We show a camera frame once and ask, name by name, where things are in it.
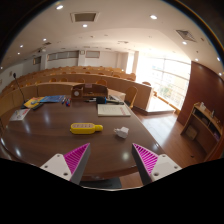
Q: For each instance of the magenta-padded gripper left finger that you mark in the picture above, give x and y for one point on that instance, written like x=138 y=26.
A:
x=76 y=160

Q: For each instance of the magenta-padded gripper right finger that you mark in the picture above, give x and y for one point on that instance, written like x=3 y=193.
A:
x=150 y=163

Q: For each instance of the white charger block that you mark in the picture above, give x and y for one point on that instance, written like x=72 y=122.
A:
x=122 y=132

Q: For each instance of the red marker pen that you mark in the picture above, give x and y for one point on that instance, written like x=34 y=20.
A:
x=69 y=102

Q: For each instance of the blue marker pen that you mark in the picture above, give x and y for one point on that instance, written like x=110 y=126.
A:
x=67 y=101
x=63 y=100

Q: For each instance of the wooden shelf unit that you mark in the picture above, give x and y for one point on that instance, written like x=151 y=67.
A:
x=200 y=128

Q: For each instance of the white book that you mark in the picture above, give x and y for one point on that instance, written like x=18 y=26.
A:
x=113 y=110

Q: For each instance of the black and white marker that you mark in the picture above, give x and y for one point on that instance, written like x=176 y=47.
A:
x=90 y=99

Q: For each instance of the black handheld microphone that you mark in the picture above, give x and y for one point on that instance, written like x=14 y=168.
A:
x=101 y=100

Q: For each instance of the black remote control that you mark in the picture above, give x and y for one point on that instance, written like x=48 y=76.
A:
x=37 y=106

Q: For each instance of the wooden chair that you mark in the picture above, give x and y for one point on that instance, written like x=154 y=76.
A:
x=131 y=95

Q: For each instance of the wooden desk organizer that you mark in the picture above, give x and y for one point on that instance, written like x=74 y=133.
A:
x=90 y=90

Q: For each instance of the white leaflet with red print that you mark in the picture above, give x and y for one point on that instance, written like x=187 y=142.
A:
x=20 y=114

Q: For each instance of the large glass window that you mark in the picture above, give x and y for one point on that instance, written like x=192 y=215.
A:
x=166 y=80

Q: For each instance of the rows of wooden seats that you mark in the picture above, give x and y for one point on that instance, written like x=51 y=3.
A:
x=66 y=75

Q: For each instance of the black gooseneck microphone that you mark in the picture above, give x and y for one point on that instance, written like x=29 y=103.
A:
x=14 y=75

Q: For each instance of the ceiling projector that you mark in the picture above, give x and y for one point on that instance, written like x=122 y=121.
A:
x=42 y=50

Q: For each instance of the slatted ceiling vent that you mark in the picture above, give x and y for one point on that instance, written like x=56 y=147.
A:
x=186 y=35

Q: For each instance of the square ceiling vent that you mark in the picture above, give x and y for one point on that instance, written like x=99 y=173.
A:
x=84 y=17

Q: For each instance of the recessed ceiling lights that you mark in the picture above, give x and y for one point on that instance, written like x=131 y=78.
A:
x=153 y=16

